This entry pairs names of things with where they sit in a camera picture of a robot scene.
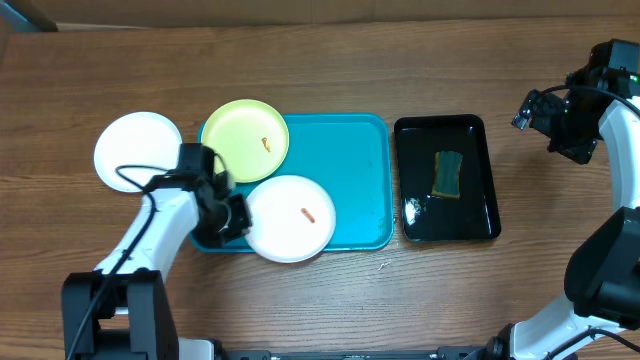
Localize red sauce smear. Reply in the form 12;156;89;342
300;208;316;224

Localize green and yellow sponge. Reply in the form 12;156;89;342
431;151;463;199

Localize pinkish white round plate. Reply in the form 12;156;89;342
246;175;336;263

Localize teal plastic tray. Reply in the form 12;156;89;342
193;114;394;253

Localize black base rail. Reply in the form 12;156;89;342
214;346;491;360

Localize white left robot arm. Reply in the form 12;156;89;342
62;143;251;359

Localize small white debris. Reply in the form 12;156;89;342
377;261;392;271

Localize yellow-green round plate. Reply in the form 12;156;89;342
199;99;289;183

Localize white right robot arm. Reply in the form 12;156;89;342
469;39;639;360

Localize black rectangular tray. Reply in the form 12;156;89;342
394;114;502;242

